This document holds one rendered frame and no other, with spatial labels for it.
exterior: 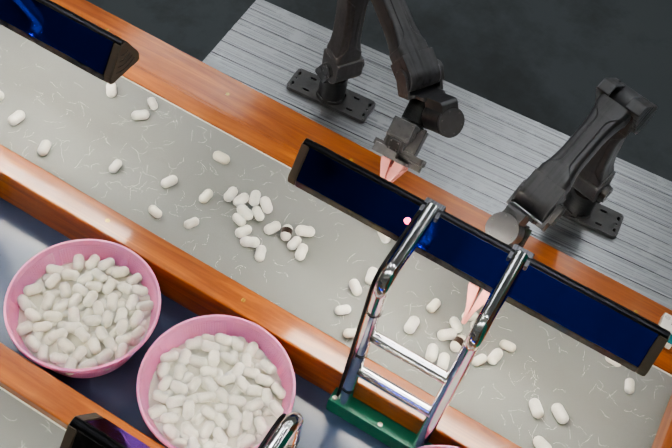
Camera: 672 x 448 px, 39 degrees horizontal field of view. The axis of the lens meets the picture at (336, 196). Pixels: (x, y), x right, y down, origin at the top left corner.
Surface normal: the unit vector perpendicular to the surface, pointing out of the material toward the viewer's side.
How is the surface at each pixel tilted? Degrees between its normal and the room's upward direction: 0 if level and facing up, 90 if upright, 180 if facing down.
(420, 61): 27
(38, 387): 0
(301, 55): 0
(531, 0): 0
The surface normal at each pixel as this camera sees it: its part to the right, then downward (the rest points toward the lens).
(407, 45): 0.33, -0.21
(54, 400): 0.14, -0.60
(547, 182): -0.23, -0.25
